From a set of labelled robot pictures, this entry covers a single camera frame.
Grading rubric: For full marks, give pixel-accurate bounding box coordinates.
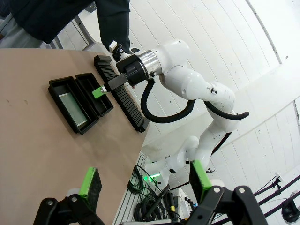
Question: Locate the green perforated circuit board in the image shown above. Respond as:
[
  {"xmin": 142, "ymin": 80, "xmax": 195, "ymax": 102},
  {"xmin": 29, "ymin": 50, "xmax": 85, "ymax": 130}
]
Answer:
[{"xmin": 58, "ymin": 92, "xmax": 89, "ymax": 128}]

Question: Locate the black dome camera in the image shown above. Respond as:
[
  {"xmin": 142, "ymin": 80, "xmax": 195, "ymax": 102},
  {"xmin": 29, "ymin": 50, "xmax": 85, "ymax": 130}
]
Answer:
[{"xmin": 280, "ymin": 198, "xmax": 300, "ymax": 222}]

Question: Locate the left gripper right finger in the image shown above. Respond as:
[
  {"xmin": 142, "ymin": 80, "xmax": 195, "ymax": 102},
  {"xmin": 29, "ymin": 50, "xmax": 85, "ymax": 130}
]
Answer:
[{"xmin": 187, "ymin": 160, "xmax": 269, "ymax": 225}]

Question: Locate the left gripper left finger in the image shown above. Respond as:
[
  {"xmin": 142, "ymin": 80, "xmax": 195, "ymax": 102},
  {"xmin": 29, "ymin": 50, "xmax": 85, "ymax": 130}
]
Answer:
[{"xmin": 32, "ymin": 166, "xmax": 106, "ymax": 225}]

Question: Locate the dark green coiled cable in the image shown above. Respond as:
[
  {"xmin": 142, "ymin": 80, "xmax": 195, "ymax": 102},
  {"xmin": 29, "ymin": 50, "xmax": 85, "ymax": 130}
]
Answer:
[{"xmin": 127, "ymin": 164, "xmax": 147, "ymax": 196}]

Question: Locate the black coiled cable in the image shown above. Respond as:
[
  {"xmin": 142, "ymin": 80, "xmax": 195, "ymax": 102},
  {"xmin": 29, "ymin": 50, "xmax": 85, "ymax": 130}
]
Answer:
[{"xmin": 135, "ymin": 185, "xmax": 195, "ymax": 225}]

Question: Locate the black tripod stand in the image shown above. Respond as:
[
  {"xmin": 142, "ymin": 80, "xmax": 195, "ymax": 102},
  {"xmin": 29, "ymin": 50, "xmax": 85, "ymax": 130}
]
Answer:
[{"xmin": 254, "ymin": 173, "xmax": 300, "ymax": 225}]

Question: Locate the black slotted PCB rack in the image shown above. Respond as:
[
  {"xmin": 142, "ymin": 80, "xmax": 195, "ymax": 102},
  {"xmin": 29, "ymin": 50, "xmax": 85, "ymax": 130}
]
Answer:
[{"xmin": 93, "ymin": 55, "xmax": 150, "ymax": 134}]

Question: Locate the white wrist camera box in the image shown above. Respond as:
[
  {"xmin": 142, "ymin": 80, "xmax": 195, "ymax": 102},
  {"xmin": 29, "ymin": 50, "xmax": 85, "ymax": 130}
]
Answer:
[{"xmin": 108, "ymin": 40, "xmax": 126, "ymax": 60}]

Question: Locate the person in dark shirt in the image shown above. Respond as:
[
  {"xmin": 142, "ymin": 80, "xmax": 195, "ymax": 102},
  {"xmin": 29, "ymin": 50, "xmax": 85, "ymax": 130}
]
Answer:
[{"xmin": 0, "ymin": 0, "xmax": 131, "ymax": 53}]

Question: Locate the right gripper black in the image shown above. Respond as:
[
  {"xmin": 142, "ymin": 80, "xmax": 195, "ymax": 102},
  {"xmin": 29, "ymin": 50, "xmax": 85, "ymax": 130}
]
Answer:
[{"xmin": 92, "ymin": 53, "xmax": 148, "ymax": 100}]

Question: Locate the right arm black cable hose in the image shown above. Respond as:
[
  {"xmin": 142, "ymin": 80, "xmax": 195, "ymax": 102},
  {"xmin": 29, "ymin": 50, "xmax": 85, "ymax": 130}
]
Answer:
[{"xmin": 141, "ymin": 78, "xmax": 250, "ymax": 124}]

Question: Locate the black ESD tray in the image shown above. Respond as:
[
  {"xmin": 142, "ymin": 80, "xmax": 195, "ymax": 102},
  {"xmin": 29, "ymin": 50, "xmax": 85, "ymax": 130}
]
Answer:
[
  {"xmin": 74, "ymin": 72, "xmax": 114, "ymax": 118},
  {"xmin": 48, "ymin": 76, "xmax": 100, "ymax": 135}
]

